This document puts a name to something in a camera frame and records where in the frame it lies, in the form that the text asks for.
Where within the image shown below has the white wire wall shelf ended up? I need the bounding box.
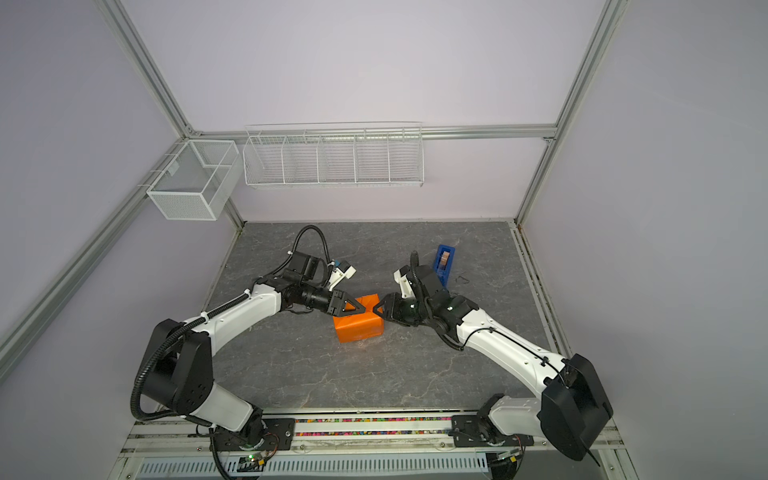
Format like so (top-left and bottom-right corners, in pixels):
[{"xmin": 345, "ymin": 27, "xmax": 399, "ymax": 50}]
[{"xmin": 243, "ymin": 121, "xmax": 425, "ymax": 188}]

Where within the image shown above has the aluminium corner frame post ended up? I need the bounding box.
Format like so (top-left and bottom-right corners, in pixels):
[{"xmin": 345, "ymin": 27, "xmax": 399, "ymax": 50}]
[{"xmin": 94, "ymin": 0, "xmax": 197, "ymax": 138}]

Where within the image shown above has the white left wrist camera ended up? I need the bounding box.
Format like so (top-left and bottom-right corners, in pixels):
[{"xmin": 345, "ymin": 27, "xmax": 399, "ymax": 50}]
[{"xmin": 327, "ymin": 260, "xmax": 356, "ymax": 291}]

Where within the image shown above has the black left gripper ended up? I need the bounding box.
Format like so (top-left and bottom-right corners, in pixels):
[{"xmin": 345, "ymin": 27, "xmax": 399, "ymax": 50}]
[{"xmin": 301, "ymin": 283, "xmax": 365, "ymax": 318}]

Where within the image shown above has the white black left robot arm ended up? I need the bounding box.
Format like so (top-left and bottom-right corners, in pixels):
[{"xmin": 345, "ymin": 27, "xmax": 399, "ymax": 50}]
[{"xmin": 129, "ymin": 242, "xmax": 366, "ymax": 445}]

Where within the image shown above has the blue tape dispenser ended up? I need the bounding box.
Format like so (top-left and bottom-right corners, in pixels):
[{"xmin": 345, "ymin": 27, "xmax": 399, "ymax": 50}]
[{"xmin": 433, "ymin": 244, "xmax": 455, "ymax": 287}]

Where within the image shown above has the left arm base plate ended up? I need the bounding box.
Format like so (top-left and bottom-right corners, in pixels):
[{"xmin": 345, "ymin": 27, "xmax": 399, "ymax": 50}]
[{"xmin": 213, "ymin": 417, "xmax": 296, "ymax": 453}]

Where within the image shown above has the white mesh side basket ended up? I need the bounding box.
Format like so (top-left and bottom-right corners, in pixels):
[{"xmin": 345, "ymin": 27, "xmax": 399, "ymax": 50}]
[{"xmin": 148, "ymin": 140, "xmax": 244, "ymax": 221}]

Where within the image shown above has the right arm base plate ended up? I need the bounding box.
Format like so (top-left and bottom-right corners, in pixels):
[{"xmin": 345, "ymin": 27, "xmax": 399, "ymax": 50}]
[{"xmin": 449, "ymin": 413, "xmax": 534, "ymax": 448}]

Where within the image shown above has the orange wrapping paper sheet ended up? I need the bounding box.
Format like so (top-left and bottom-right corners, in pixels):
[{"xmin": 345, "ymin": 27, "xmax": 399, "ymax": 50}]
[{"xmin": 333, "ymin": 294, "xmax": 384, "ymax": 343}]

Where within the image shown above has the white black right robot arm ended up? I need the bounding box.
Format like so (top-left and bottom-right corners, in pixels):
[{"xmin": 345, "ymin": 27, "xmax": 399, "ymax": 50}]
[{"xmin": 373, "ymin": 253, "xmax": 613, "ymax": 461}]

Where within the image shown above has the white vented cable duct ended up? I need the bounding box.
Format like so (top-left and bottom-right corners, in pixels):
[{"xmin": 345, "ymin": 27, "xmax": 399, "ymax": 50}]
[{"xmin": 134, "ymin": 452, "xmax": 490, "ymax": 479}]

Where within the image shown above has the aluminium front rail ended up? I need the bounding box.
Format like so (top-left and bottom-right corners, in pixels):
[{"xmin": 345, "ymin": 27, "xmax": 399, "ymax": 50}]
[{"xmin": 119, "ymin": 409, "xmax": 625, "ymax": 460}]

